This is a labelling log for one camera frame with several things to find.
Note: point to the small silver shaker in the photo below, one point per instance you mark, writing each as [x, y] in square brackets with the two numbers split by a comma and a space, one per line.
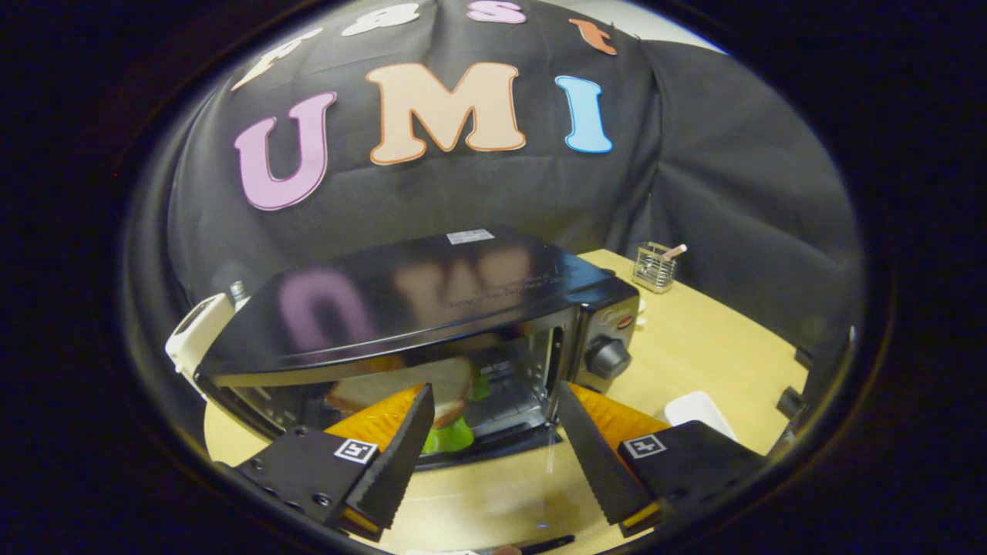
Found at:
[238, 291]

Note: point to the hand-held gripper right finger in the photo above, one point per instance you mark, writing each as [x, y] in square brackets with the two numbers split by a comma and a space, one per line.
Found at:
[594, 455]

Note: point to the black clamp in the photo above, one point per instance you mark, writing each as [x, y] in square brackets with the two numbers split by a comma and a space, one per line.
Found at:
[804, 358]
[791, 402]

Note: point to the white rectangular plate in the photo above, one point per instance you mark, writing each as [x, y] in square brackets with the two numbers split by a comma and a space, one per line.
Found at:
[698, 408]

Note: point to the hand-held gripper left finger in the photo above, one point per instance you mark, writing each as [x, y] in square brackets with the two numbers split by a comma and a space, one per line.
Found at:
[401, 447]

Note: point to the white bread lettuce sandwich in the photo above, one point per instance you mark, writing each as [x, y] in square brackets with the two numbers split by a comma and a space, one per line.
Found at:
[385, 389]

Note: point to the black toaster oven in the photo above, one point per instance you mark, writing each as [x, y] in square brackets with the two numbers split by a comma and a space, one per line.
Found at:
[432, 293]

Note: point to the white pop-up toaster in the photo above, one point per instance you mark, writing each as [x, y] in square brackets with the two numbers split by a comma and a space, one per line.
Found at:
[197, 335]

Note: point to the black backdrop cloth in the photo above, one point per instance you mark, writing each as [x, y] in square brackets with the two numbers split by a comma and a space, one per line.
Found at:
[694, 169]

